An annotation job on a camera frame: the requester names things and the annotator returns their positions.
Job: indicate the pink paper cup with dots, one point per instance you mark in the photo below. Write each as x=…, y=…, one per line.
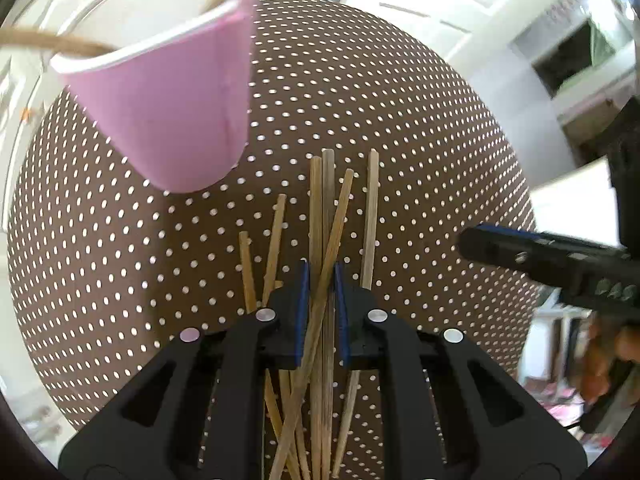
x=175, y=110

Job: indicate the brown polka dot tablecloth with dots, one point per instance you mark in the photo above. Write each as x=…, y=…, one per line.
x=400, y=135

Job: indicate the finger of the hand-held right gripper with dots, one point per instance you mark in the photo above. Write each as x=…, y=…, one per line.
x=525, y=255

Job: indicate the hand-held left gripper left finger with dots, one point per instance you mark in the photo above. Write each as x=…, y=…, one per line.
x=303, y=310

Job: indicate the person's right hand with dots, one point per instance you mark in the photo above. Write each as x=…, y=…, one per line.
x=607, y=355

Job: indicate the white box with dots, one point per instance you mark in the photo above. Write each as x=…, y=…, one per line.
x=570, y=200

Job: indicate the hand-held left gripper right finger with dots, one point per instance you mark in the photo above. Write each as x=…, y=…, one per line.
x=340, y=310

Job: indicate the white cabinet door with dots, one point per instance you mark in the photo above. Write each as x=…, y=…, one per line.
x=415, y=0

